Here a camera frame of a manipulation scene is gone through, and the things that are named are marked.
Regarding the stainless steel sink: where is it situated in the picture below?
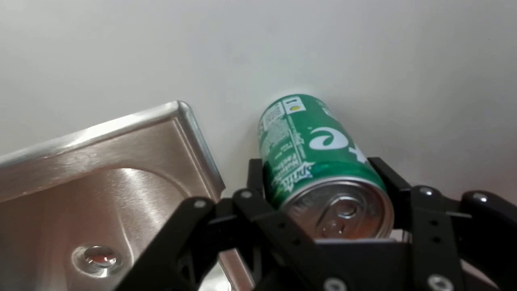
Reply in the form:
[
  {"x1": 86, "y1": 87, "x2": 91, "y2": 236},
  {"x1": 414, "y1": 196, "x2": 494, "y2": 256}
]
[{"x1": 0, "y1": 99, "x2": 255, "y2": 291}]

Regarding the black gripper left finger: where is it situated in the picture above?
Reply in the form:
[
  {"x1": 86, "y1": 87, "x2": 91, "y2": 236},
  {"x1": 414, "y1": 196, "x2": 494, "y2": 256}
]
[{"x1": 113, "y1": 157, "x2": 320, "y2": 291}]

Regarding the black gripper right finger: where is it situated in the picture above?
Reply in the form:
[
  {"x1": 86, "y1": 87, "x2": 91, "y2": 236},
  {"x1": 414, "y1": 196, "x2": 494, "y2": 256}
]
[{"x1": 367, "y1": 155, "x2": 517, "y2": 291}]

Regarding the green sprite can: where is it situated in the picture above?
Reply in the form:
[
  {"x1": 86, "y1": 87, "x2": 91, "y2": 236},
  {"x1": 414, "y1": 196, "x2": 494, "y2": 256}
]
[{"x1": 259, "y1": 94, "x2": 394, "y2": 239}]

